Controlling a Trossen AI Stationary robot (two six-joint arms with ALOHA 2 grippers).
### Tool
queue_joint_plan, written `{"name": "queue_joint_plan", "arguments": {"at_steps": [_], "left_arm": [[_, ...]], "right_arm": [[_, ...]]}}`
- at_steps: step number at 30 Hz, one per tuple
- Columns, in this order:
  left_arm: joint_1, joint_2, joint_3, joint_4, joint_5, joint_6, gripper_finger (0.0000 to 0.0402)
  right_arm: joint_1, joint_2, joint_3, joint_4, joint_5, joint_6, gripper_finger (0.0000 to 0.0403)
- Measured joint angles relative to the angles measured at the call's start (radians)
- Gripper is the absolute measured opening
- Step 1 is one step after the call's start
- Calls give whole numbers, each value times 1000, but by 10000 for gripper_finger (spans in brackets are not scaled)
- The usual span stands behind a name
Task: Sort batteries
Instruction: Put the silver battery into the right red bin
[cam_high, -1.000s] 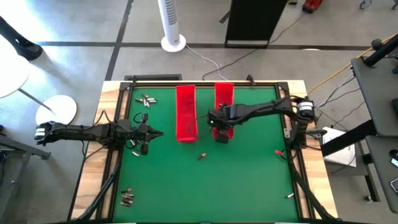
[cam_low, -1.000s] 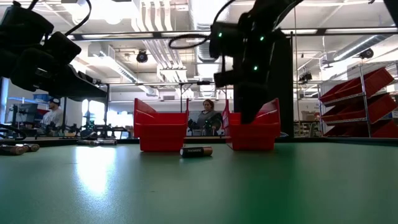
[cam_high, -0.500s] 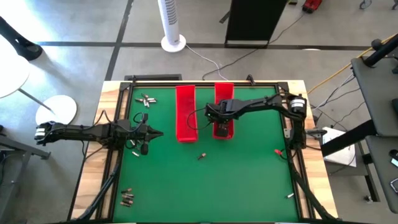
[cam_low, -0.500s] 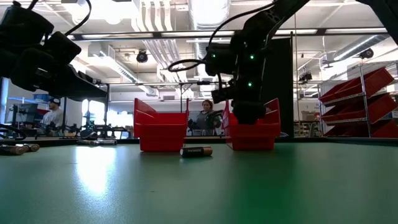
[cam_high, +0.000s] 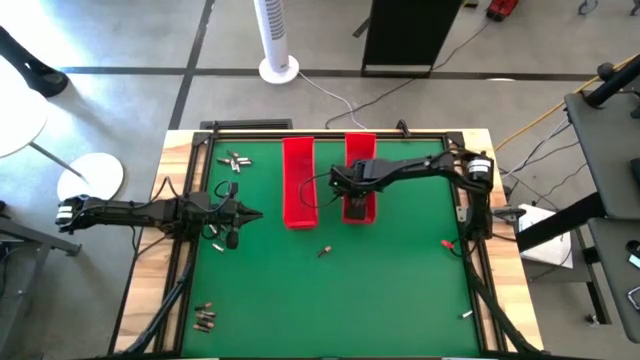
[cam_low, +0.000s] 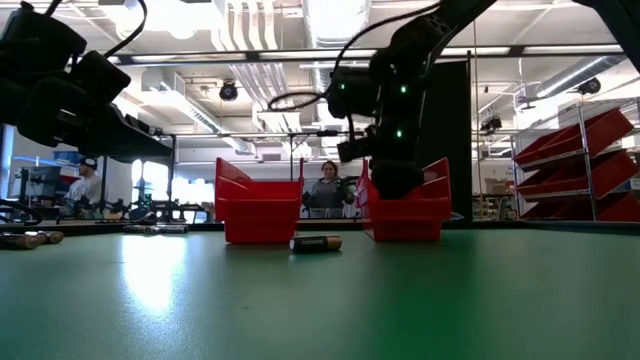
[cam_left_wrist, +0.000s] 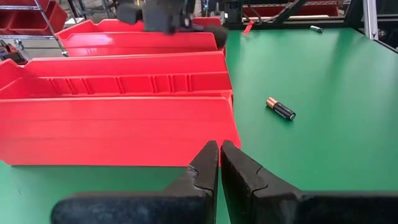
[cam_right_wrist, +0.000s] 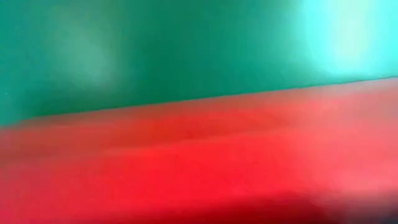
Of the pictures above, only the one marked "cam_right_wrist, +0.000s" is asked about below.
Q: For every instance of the long red plastic bin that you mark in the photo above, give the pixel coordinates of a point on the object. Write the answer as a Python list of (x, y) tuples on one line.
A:
[(199, 171)]

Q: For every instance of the green table mat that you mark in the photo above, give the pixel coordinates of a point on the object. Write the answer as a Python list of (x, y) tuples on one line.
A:
[(155, 46)]

